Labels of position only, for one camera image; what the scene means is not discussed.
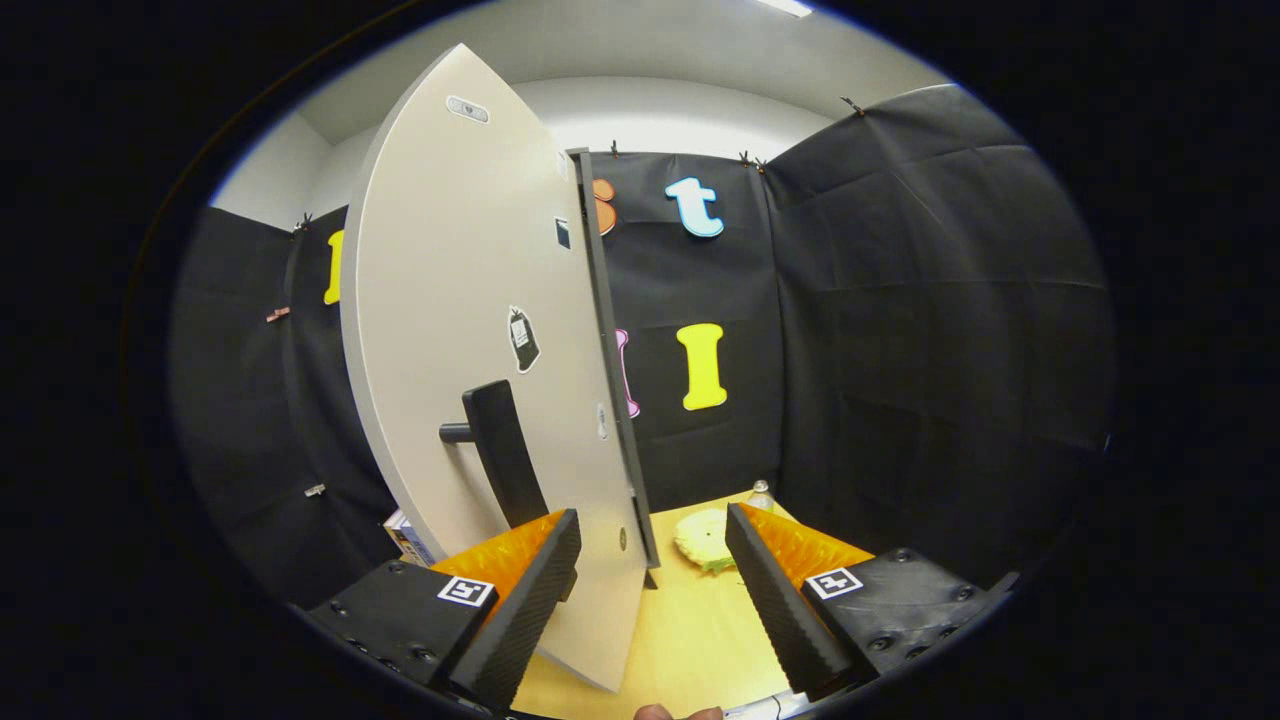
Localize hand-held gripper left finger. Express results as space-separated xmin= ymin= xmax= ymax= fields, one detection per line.
xmin=305 ymin=508 xmax=583 ymax=713

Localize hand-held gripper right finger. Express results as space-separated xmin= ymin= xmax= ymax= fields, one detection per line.
xmin=725 ymin=503 xmax=1021 ymax=701

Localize dark grey shoe cabinet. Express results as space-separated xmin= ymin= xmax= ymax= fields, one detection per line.
xmin=568 ymin=148 xmax=662 ymax=591

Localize beige shoe cabinet door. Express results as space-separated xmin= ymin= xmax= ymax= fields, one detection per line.
xmin=340 ymin=43 xmax=651 ymax=693

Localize pale yellow round pad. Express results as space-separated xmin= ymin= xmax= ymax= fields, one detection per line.
xmin=673 ymin=507 xmax=742 ymax=574

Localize blue book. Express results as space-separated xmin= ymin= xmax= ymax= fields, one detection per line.
xmin=384 ymin=509 xmax=439 ymax=568

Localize black backdrop cloth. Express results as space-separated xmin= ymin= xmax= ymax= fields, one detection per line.
xmin=170 ymin=85 xmax=1116 ymax=611

